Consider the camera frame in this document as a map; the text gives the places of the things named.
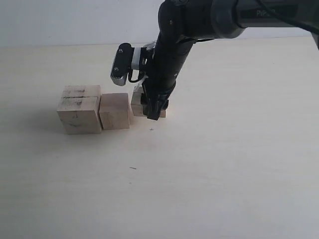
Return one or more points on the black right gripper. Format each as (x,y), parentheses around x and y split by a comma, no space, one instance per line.
(166,62)

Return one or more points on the smallest wooden cube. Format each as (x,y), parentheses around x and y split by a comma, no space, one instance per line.
(162,113)

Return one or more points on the second largest wooden cube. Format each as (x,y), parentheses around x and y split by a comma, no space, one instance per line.
(114,111)

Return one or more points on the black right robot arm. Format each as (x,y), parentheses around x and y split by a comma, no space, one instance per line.
(183,23)

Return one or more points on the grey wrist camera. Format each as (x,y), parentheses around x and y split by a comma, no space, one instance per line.
(127,59)

